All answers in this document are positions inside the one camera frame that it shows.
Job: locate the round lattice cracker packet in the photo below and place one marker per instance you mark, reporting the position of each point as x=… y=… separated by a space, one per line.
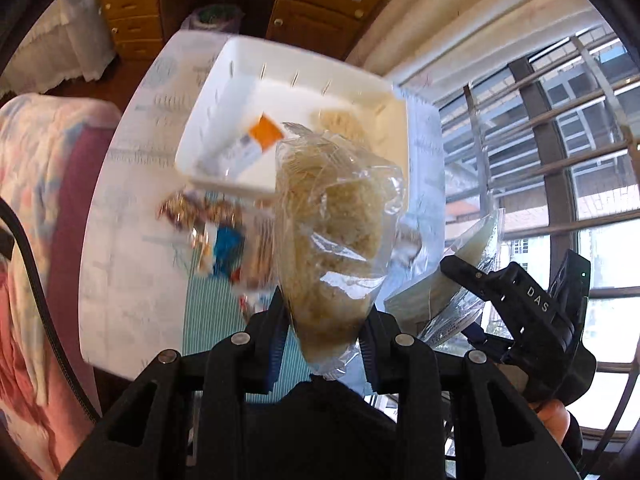
x=340 y=122

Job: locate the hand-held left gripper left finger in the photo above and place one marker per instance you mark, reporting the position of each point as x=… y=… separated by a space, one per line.
x=276 y=360

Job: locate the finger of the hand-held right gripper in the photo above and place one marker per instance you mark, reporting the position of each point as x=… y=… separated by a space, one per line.
x=492 y=342
x=475 y=280

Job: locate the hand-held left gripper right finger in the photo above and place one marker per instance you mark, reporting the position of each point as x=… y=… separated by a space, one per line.
x=368 y=355

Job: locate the wooden desk with drawers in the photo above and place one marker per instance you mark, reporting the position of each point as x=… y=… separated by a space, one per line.
x=320 y=15

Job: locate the clear bag of crispy noodles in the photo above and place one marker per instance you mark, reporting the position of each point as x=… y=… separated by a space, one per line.
x=330 y=240

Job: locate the floral pastel blanket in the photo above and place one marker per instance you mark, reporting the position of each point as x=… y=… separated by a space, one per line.
x=30 y=185

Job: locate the blue candy wrapper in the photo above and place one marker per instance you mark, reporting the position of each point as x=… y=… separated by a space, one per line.
x=227 y=250

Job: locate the white plastic basket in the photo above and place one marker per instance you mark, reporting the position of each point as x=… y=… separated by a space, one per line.
x=280 y=95

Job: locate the nut snack packet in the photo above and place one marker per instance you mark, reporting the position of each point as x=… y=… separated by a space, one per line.
x=195 y=210

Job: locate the maroon chair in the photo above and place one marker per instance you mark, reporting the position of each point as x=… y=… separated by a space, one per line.
x=70 y=220

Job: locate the orange red label clear packet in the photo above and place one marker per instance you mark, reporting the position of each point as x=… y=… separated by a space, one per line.
x=265 y=132

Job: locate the teal dark bag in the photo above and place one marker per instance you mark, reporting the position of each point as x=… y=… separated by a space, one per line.
x=215 y=15

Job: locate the metal window railing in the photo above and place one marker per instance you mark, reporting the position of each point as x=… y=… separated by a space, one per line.
x=475 y=130

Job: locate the cream curtain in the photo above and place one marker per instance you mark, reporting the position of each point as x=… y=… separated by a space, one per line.
x=450 y=25

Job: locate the clear brown snack packet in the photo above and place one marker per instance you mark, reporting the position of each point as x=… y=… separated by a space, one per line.
x=257 y=250

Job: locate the white lace cloth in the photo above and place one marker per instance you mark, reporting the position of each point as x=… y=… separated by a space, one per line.
x=60 y=45

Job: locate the person's right hand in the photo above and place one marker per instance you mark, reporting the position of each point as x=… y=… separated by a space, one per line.
x=555 y=417

